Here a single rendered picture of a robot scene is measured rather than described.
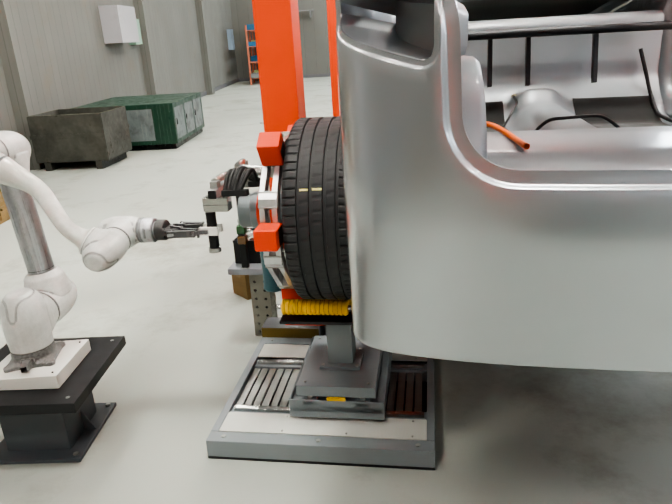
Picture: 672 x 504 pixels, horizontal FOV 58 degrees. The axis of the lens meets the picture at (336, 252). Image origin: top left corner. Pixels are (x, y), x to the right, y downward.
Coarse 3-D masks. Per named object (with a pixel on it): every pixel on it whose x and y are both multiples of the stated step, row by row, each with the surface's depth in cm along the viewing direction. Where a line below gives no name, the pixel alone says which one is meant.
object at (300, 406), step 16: (384, 352) 260; (384, 368) 247; (384, 384) 236; (304, 400) 225; (320, 400) 224; (336, 400) 223; (352, 400) 227; (368, 400) 223; (384, 400) 222; (304, 416) 228; (320, 416) 227; (336, 416) 226; (352, 416) 224; (368, 416) 223; (384, 416) 222
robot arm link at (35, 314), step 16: (0, 304) 221; (16, 304) 218; (32, 304) 220; (48, 304) 228; (0, 320) 220; (16, 320) 217; (32, 320) 220; (48, 320) 227; (16, 336) 219; (32, 336) 220; (48, 336) 226; (16, 352) 222; (32, 352) 222
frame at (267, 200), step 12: (288, 132) 220; (264, 168) 198; (276, 168) 198; (264, 180) 196; (276, 180) 196; (264, 192) 194; (276, 192) 194; (264, 204) 194; (276, 204) 193; (264, 216) 195; (276, 216) 195; (264, 252) 200; (276, 252) 199; (276, 264) 201; (276, 276) 210; (288, 276) 210; (288, 288) 220
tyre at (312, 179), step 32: (320, 128) 199; (288, 160) 191; (320, 160) 189; (288, 192) 188; (320, 192) 187; (288, 224) 189; (320, 224) 187; (288, 256) 193; (320, 256) 191; (320, 288) 204
